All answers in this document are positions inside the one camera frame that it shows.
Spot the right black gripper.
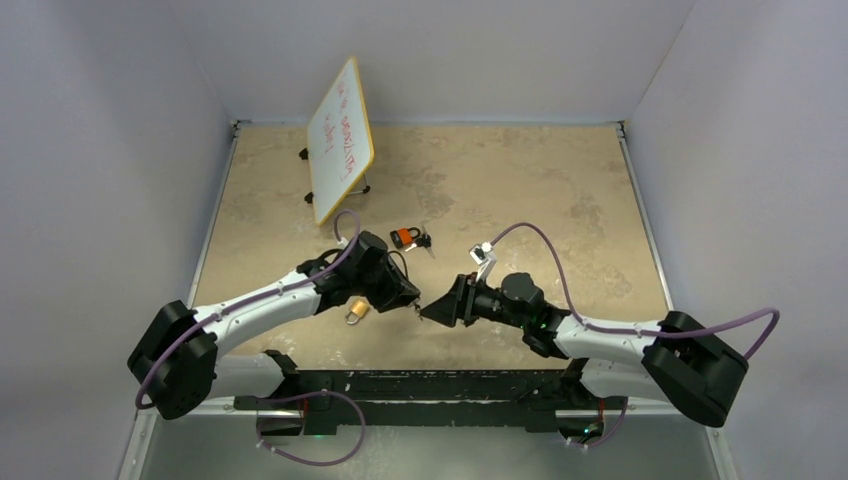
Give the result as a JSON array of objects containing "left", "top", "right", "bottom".
[{"left": 421, "top": 272, "right": 528, "bottom": 329}]

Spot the black cable padlock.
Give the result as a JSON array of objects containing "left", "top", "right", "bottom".
[{"left": 388, "top": 250, "right": 410, "bottom": 278}]

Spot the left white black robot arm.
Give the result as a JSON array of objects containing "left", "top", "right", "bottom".
[{"left": 127, "top": 231, "right": 421, "bottom": 420}]

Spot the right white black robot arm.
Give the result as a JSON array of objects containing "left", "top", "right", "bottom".
[{"left": 420, "top": 273, "right": 749, "bottom": 428}]

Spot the brass padlock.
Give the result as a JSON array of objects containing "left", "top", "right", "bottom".
[{"left": 344, "top": 299, "right": 370, "bottom": 326}]

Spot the orange black padlock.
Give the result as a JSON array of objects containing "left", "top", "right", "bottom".
[{"left": 389, "top": 227, "right": 422, "bottom": 249}]

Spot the black keys bunch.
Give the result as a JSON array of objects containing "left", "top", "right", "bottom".
[{"left": 405, "top": 227, "right": 435, "bottom": 258}]

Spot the yellow framed whiteboard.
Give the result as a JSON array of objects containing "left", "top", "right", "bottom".
[{"left": 306, "top": 56, "right": 375, "bottom": 225}]

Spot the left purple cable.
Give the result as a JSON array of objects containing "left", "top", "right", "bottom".
[{"left": 135, "top": 209, "right": 363, "bottom": 411}]

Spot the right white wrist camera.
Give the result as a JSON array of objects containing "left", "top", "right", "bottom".
[{"left": 469, "top": 242, "right": 497, "bottom": 283}]

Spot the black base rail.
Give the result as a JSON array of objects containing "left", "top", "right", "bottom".
[{"left": 234, "top": 369, "right": 624, "bottom": 440}]

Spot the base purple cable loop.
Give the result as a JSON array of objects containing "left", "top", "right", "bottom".
[{"left": 248, "top": 390, "right": 368, "bottom": 468}]

